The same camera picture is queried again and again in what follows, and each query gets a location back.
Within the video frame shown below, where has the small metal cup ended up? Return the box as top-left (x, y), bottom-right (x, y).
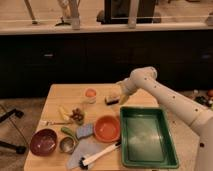
top-left (59, 137), bottom-right (75, 154)

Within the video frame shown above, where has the yellow toy banana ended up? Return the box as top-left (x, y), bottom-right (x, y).
top-left (59, 107), bottom-right (70, 122)

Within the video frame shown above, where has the green toy pepper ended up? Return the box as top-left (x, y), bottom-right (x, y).
top-left (61, 127), bottom-right (79, 143)

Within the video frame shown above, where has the grey blue cloth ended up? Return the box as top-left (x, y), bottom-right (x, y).
top-left (66, 139), bottom-right (103, 170)

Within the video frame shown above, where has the toy grape bunch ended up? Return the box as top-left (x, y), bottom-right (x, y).
top-left (71, 108), bottom-right (84, 125)

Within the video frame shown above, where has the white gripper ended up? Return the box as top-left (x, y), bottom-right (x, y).
top-left (117, 78), bottom-right (136, 105)

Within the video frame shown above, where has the purple bowl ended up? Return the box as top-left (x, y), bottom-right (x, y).
top-left (30, 129), bottom-right (57, 156)

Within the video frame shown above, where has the orange bowl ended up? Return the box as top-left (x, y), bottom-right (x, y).
top-left (93, 115), bottom-right (120, 143)

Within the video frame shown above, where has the dark cabinet counter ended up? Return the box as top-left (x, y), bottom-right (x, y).
top-left (0, 24), bottom-right (213, 98)

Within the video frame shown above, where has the black whiteboard eraser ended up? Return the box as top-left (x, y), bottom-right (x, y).
top-left (105, 96), bottom-right (120, 105)

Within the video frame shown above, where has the white handled black brush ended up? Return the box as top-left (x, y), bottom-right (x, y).
top-left (79, 141), bottom-right (121, 170)

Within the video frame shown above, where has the green plastic tray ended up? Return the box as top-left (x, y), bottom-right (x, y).
top-left (120, 106), bottom-right (179, 169)

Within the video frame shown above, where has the black office chair base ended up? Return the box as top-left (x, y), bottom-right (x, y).
top-left (0, 105), bottom-right (28, 155)

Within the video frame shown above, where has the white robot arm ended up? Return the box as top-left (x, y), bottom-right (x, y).
top-left (118, 66), bottom-right (213, 171)

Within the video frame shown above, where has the small silver fork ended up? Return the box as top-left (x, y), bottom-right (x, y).
top-left (40, 121), bottom-right (72, 126)

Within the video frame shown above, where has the blue sponge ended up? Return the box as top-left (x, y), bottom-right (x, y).
top-left (76, 123), bottom-right (93, 139)

